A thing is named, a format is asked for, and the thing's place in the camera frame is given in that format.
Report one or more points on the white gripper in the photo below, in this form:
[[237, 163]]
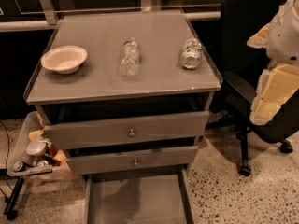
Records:
[[285, 37]]

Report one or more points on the clear plastic water bottle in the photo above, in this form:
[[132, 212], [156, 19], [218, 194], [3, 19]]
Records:
[[129, 59]]

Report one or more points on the top grey drawer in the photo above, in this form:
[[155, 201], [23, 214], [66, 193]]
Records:
[[110, 132]]

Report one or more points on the grey drawer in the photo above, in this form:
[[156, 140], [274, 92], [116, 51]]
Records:
[[145, 196], [110, 132], [113, 162]]

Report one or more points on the grey drawer cabinet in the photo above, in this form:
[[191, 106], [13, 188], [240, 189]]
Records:
[[97, 91]]

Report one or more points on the bottom grey drawer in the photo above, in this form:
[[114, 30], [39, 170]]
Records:
[[145, 196]]

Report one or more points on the middle grey drawer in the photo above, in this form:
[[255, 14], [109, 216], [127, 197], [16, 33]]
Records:
[[113, 162]]

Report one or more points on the black office chair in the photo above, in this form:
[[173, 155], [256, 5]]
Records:
[[240, 66]]

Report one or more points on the white paper bowl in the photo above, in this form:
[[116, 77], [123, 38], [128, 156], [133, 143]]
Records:
[[64, 60]]

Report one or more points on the metal railing bar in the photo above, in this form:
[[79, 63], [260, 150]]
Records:
[[16, 26]]

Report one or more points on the small soda can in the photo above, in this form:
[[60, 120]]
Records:
[[19, 166]]

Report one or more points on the black stand leg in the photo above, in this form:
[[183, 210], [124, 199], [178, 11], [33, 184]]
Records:
[[9, 211]]

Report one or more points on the metal bracket post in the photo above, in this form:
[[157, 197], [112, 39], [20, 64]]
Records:
[[49, 12]]

